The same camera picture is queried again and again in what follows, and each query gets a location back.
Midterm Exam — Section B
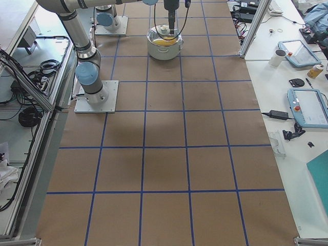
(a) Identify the yellow drink can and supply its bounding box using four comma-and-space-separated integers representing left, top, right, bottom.
307, 64, 324, 78

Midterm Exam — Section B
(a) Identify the white paper cup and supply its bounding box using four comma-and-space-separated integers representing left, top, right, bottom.
269, 49, 286, 67

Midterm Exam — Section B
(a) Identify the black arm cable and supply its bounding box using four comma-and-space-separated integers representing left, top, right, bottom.
153, 0, 191, 41

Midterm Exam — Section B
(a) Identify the yellow corn cob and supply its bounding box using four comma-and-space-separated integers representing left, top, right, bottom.
152, 38, 177, 47

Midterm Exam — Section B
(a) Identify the lower teach pendant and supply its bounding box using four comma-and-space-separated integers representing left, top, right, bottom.
287, 88, 327, 129

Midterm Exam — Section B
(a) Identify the aluminium frame post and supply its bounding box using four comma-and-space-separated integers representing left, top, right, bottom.
239, 0, 271, 58

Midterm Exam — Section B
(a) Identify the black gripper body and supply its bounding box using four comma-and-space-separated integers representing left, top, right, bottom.
163, 0, 179, 11

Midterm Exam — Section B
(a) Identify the clear plastic holder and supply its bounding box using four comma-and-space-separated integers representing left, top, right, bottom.
268, 131, 286, 158

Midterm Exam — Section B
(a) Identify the black power brick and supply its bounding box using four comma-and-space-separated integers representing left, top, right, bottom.
262, 110, 293, 120

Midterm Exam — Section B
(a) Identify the black electronics box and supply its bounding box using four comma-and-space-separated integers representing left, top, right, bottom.
239, 0, 260, 23

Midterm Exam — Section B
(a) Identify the black round disc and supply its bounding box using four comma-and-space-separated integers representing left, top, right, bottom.
289, 78, 305, 88

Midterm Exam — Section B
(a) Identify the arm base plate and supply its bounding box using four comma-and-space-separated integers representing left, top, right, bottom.
74, 80, 119, 113
95, 14, 128, 36

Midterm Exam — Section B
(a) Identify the upper teach pendant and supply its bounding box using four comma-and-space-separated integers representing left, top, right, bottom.
278, 39, 321, 68

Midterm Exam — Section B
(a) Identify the black coiled cable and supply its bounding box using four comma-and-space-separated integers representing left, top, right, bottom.
17, 106, 43, 128

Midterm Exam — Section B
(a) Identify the glass pot lid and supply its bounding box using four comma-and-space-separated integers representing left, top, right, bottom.
147, 24, 183, 44

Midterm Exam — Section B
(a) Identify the mint green electric pot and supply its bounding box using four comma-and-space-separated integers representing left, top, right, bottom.
147, 39, 184, 60

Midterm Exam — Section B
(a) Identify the teach pendant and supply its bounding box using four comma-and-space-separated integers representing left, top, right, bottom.
278, 39, 321, 68
287, 88, 327, 129

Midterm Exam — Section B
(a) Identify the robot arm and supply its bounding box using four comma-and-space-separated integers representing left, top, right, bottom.
95, 5, 120, 31
37, 1, 129, 105

